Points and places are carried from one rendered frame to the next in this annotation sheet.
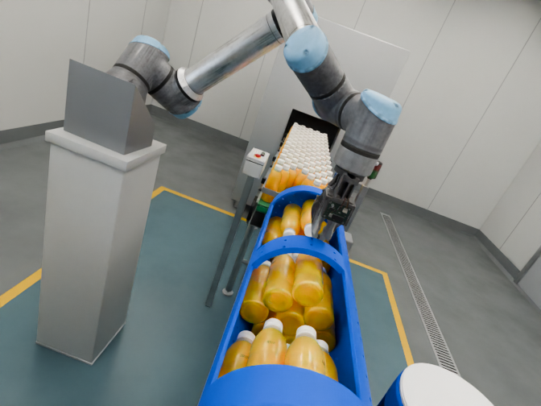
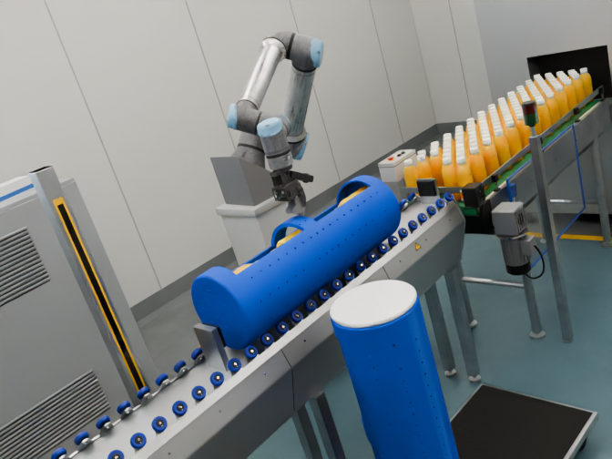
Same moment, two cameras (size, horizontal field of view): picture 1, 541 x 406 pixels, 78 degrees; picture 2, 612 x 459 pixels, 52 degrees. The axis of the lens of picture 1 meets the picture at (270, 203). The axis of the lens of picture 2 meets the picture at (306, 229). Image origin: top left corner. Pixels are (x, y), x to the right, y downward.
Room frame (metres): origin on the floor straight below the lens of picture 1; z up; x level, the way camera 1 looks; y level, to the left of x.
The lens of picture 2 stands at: (-0.70, -1.81, 1.95)
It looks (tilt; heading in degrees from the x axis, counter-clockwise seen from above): 19 degrees down; 49
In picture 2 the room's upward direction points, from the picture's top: 17 degrees counter-clockwise
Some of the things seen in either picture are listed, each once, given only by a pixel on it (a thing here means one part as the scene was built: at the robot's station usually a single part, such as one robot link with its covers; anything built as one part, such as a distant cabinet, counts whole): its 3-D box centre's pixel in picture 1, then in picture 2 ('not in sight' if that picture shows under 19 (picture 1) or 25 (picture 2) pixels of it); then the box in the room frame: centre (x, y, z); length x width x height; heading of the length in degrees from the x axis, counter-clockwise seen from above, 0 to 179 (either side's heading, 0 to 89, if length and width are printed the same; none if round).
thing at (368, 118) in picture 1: (370, 123); (273, 137); (0.75, -0.14, 1.54); 0.10 x 0.09 x 0.12; 37
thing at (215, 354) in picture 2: not in sight; (214, 345); (0.23, -0.15, 1.00); 0.10 x 0.04 x 0.15; 90
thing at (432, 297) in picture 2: not in sight; (438, 321); (1.50, -0.07, 0.31); 0.06 x 0.06 x 0.63; 0
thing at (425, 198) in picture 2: not in sight; (427, 191); (1.56, -0.14, 0.99); 0.10 x 0.02 x 0.12; 90
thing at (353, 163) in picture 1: (356, 161); (280, 160); (0.75, -0.15, 1.45); 0.10 x 0.09 x 0.05; 90
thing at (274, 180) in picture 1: (272, 184); (413, 181); (1.68, 0.03, 0.99); 0.07 x 0.07 x 0.19
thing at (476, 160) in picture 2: not in sight; (478, 169); (1.81, -0.27, 0.99); 0.07 x 0.07 x 0.19
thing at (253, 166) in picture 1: (256, 162); (398, 165); (1.77, 0.15, 1.05); 0.20 x 0.10 x 0.10; 0
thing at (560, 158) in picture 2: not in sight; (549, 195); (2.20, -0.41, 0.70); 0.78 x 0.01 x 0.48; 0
